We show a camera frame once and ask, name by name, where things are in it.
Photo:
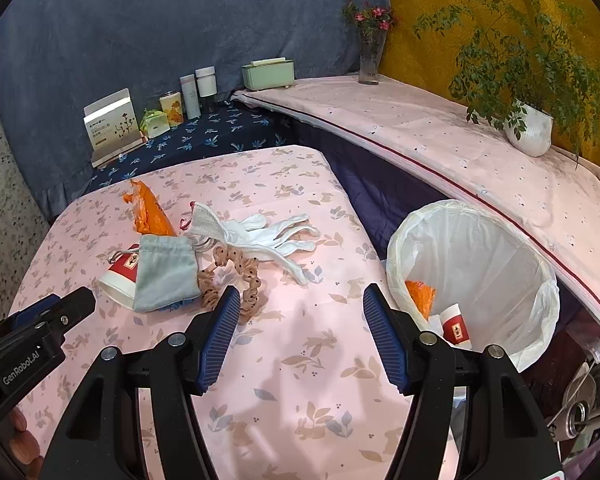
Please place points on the pink flowers bouquet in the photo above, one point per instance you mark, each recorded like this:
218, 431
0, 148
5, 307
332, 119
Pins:
370, 16

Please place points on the orange plastic bag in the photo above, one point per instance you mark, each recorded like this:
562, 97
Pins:
420, 297
150, 210

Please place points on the red white paper cup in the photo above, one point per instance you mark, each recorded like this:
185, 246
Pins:
117, 280
456, 327

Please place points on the green leafy plant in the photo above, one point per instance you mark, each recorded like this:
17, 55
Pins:
510, 55

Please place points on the white trash bin with liner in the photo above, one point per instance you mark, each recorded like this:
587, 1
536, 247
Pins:
480, 260

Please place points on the blue cloth backdrop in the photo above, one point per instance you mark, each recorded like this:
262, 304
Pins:
155, 25

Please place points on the white cotton glove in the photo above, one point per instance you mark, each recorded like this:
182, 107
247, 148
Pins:
270, 230
287, 265

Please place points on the navy floral cloth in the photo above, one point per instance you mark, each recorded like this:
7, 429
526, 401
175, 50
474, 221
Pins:
220, 135

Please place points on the dark bottle white cap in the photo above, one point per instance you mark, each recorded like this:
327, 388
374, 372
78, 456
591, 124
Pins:
206, 85

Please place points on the grey cloth pouch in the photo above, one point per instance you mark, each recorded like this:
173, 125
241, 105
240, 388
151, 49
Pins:
167, 272

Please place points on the green packet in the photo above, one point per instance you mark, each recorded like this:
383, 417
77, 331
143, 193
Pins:
154, 124

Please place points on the dark purple cloth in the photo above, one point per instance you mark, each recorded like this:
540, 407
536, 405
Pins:
370, 180

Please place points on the cream tin orange print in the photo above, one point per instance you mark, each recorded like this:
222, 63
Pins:
171, 110

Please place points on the beige dotted scrunchie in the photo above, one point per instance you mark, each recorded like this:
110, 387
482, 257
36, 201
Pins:
252, 292

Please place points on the white plant pot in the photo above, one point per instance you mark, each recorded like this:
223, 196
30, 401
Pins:
530, 132

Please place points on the pink shelf cloth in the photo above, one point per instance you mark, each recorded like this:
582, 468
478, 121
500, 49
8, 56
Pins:
430, 140

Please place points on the glass vase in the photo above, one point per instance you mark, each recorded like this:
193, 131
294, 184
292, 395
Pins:
371, 62

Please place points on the slim white bottle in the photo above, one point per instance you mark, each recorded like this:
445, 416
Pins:
190, 97

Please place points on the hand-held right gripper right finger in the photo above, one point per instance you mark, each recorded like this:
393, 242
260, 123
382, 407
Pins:
385, 340

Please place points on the person's left hand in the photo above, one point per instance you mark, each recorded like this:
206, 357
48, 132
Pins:
22, 440

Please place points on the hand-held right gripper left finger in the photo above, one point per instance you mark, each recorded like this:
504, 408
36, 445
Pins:
220, 340

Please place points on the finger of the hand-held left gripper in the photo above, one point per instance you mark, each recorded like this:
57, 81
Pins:
35, 306
75, 307

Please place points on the white box flower print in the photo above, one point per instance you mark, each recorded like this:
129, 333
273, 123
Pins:
112, 127

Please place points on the green tissue box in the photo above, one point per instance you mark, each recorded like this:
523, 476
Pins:
267, 76

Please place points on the pink rabbit print tablecloth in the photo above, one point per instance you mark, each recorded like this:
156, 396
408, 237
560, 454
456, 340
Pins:
300, 360

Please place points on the metal can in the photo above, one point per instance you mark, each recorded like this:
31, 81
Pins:
577, 416

